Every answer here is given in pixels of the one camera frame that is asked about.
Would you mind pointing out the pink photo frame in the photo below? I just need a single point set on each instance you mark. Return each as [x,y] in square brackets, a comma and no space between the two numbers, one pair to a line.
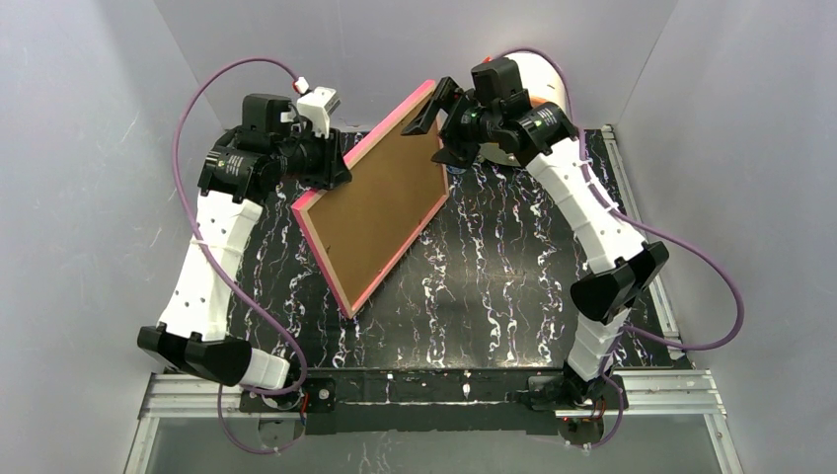
[327,255]

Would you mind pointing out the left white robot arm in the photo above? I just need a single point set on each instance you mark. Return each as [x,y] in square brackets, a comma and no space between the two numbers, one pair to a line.
[191,334]

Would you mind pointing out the brown cardboard backing board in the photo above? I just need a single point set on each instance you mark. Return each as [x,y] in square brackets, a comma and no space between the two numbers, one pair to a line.
[379,209]

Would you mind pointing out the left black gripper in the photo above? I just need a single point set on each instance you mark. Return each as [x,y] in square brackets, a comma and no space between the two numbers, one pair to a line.
[333,161]

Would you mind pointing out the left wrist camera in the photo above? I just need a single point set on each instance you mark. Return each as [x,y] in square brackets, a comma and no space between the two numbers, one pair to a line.
[316,104]

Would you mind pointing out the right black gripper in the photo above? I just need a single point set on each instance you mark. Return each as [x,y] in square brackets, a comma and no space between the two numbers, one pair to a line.
[454,122]

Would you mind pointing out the aluminium front rail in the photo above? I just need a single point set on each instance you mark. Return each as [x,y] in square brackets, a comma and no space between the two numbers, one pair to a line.
[649,392]

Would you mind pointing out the round cream drawer cabinet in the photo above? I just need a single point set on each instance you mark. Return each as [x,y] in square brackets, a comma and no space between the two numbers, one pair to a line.
[544,84]

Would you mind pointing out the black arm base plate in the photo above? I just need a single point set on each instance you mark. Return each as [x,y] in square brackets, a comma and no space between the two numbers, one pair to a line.
[533,400]

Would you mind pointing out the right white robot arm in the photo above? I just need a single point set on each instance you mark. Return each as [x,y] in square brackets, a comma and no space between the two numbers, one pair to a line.
[621,262]

